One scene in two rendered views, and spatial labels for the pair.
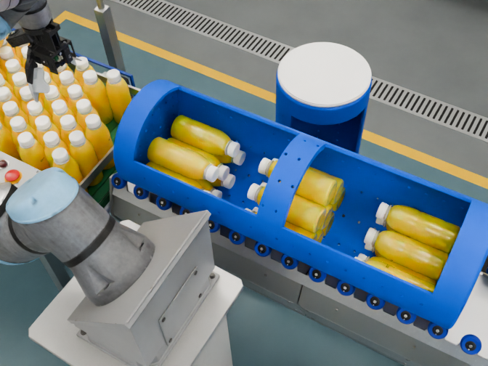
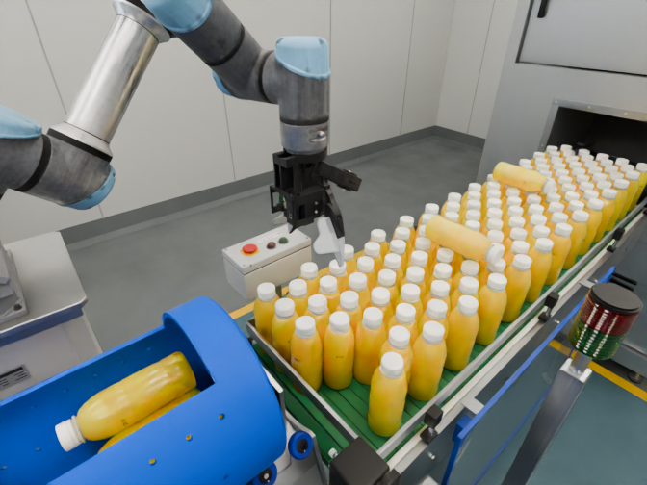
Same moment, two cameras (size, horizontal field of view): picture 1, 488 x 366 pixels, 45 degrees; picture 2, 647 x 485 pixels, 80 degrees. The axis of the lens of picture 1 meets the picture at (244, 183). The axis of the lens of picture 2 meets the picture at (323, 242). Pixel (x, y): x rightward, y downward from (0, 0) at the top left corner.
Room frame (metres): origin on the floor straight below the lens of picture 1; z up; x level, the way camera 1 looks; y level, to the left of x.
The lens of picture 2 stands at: (1.34, -0.10, 1.62)
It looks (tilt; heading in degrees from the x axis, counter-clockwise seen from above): 33 degrees down; 108
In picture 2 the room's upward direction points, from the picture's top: straight up
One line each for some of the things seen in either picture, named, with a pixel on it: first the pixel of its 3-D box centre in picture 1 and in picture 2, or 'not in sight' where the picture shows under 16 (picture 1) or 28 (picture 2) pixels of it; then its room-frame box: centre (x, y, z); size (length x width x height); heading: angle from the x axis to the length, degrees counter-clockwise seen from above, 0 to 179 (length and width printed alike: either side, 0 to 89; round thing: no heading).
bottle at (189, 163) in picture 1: (181, 160); (135, 397); (0.96, 0.15, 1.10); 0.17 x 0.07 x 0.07; 58
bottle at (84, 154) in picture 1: (85, 159); (287, 338); (1.08, 0.44, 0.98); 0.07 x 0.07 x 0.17
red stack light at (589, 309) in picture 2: not in sight; (608, 311); (1.61, 0.42, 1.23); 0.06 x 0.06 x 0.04
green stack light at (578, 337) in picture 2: not in sight; (596, 332); (1.61, 0.42, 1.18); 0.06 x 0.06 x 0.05
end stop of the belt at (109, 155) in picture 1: (118, 145); (299, 382); (1.14, 0.35, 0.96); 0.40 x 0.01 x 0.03; 148
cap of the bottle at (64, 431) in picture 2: (212, 173); (67, 435); (0.91, 0.08, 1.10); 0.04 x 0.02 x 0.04; 148
